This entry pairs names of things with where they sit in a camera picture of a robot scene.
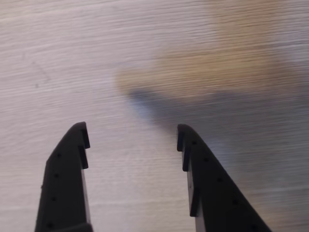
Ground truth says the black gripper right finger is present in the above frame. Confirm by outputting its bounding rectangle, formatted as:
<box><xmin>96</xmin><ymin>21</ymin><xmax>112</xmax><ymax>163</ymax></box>
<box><xmin>177</xmin><ymin>124</ymin><xmax>273</xmax><ymax>232</ymax></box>

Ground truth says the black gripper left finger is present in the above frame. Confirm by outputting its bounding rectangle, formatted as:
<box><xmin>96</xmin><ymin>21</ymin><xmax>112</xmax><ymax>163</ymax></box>
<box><xmin>34</xmin><ymin>121</ymin><xmax>94</xmax><ymax>232</ymax></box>

